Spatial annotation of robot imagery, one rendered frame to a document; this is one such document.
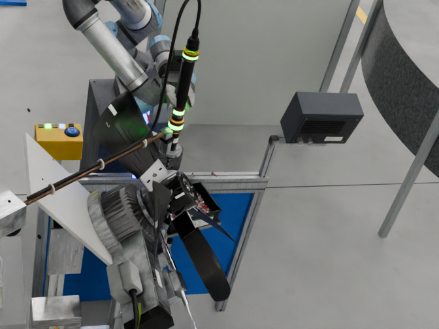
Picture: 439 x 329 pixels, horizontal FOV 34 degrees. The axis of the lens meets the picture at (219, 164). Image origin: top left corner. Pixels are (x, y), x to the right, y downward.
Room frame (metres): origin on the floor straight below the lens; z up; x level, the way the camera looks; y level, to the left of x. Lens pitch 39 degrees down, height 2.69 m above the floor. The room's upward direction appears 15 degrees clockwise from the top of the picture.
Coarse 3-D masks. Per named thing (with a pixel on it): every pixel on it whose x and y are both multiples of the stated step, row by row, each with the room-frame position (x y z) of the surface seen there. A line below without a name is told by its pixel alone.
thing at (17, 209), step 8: (8, 192) 1.26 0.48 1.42; (0, 200) 1.23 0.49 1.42; (8, 200) 1.23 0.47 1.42; (16, 200) 1.24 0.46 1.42; (0, 208) 1.20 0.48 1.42; (8, 208) 1.21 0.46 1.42; (16, 208) 1.22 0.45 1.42; (24, 208) 1.23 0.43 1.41; (0, 216) 1.18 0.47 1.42; (8, 216) 1.19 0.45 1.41; (16, 216) 1.21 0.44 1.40; (24, 216) 1.23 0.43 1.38; (0, 224) 1.17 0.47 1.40; (8, 224) 1.19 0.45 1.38; (16, 224) 1.21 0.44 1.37; (24, 224) 1.23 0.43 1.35; (0, 232) 1.17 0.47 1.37; (8, 232) 1.19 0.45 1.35
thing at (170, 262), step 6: (162, 240) 1.54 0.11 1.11; (162, 246) 1.52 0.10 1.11; (168, 252) 1.50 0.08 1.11; (168, 258) 1.48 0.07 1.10; (168, 264) 1.47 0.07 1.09; (174, 264) 1.47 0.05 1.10; (180, 294) 1.39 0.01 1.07; (186, 300) 1.37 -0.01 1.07; (186, 306) 1.36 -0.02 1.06; (192, 318) 1.33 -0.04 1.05
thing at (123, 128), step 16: (128, 96) 1.77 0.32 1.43; (128, 112) 1.72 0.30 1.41; (96, 128) 1.59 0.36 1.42; (112, 128) 1.64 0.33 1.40; (128, 128) 1.68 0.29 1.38; (144, 128) 1.73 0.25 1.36; (112, 144) 1.61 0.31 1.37; (128, 144) 1.65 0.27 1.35; (128, 160) 1.62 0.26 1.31; (144, 160) 1.66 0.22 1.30
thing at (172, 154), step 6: (168, 132) 1.71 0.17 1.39; (162, 138) 1.70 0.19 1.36; (168, 138) 1.70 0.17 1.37; (162, 144) 1.72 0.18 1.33; (168, 144) 1.71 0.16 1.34; (162, 150) 1.71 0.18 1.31; (168, 150) 1.71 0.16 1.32; (174, 150) 1.74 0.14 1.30; (180, 150) 1.75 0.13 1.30; (168, 156) 1.71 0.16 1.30; (174, 156) 1.72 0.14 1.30
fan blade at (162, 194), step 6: (156, 186) 1.43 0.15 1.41; (162, 186) 1.48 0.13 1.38; (156, 192) 1.42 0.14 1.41; (162, 192) 1.46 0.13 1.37; (168, 192) 1.52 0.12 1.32; (156, 198) 1.40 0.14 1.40; (162, 198) 1.45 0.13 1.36; (168, 198) 1.52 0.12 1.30; (156, 204) 1.39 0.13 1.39; (162, 204) 1.44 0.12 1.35; (168, 204) 1.54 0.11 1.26; (156, 210) 1.38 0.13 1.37; (162, 210) 1.44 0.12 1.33; (156, 216) 1.37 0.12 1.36; (162, 216) 1.43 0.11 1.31; (162, 222) 1.46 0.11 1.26; (156, 228) 1.36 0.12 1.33; (156, 234) 1.35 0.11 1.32; (156, 240) 1.35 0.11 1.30; (156, 246) 1.36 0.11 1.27
